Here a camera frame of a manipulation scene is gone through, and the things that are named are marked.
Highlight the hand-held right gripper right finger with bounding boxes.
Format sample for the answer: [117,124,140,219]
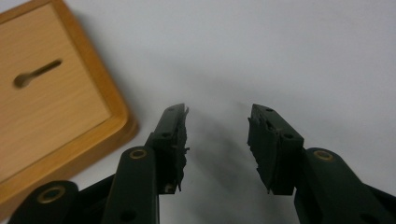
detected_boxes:
[247,104,305,196]

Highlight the orange rectangular box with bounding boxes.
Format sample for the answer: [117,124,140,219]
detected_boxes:
[0,0,139,218]

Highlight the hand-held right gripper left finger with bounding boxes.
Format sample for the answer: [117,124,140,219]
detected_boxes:
[145,103,191,196]

